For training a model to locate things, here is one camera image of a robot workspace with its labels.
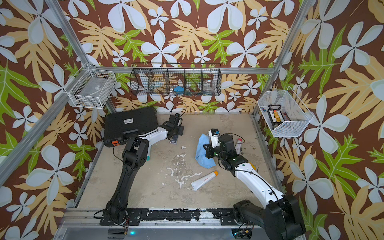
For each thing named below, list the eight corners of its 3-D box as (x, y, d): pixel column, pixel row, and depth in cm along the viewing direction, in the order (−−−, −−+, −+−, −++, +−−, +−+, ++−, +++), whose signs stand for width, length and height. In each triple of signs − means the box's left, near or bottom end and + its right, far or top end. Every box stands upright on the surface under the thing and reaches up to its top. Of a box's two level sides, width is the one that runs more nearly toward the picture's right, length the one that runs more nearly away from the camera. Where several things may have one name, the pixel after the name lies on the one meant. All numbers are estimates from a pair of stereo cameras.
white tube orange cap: (193, 190, 85) (193, 189, 83) (190, 184, 87) (190, 183, 85) (218, 175, 90) (219, 173, 89) (214, 169, 92) (215, 168, 91)
